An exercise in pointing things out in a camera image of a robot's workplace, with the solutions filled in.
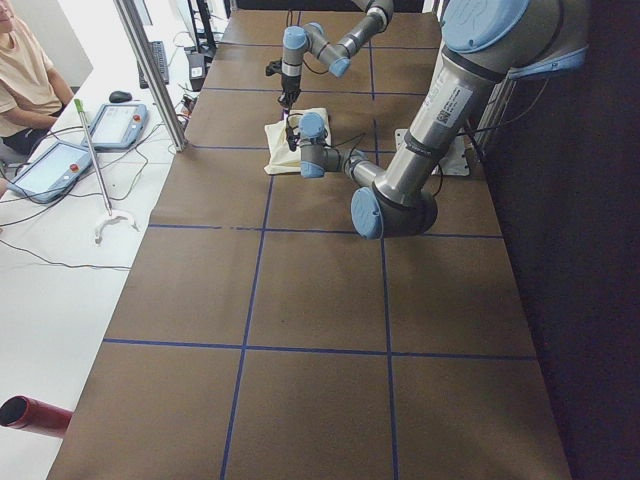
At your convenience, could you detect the black keyboard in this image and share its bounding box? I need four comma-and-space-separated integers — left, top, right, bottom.
137, 40, 170, 89

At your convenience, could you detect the blue teach pendant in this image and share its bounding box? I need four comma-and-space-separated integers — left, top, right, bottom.
88, 103, 148, 151
8, 141, 92, 204

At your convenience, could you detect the person in beige shirt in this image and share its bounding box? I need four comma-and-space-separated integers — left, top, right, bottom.
1, 1, 74, 155

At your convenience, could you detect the near blue teach pendant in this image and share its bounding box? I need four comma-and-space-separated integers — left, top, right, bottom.
8, 141, 92, 204

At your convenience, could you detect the metal reacher grabber stick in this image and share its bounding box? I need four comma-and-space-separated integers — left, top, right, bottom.
73, 99, 138, 245

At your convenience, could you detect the far blue teach pendant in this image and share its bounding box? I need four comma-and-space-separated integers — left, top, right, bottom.
88, 103, 148, 151

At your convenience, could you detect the black pendant cable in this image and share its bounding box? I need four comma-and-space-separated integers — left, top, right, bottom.
0, 124, 166, 274

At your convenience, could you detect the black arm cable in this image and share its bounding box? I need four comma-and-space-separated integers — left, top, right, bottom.
324, 131, 446, 196

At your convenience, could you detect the cream long-sleeve cat shirt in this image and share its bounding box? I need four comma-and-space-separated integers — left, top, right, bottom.
264, 108, 331, 175

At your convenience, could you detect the black computer mouse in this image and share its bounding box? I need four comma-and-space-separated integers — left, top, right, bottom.
109, 90, 133, 104

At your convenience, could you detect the red cylinder tube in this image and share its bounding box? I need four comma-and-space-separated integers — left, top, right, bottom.
1, 396, 73, 438

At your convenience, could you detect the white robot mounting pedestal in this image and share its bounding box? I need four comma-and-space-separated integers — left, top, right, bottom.
394, 0, 481, 177

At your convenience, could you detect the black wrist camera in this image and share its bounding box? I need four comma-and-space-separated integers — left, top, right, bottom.
265, 59, 282, 77
284, 117, 300, 152

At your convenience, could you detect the aluminium frame post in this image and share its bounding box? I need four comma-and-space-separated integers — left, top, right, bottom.
114, 0, 187, 152

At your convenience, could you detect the black power adapter box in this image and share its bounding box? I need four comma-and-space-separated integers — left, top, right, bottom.
187, 52, 207, 92

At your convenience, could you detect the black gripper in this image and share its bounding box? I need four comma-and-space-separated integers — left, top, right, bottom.
278, 74, 301, 119

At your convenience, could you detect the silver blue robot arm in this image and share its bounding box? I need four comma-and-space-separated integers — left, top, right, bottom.
298, 1, 590, 239
272, 0, 395, 114

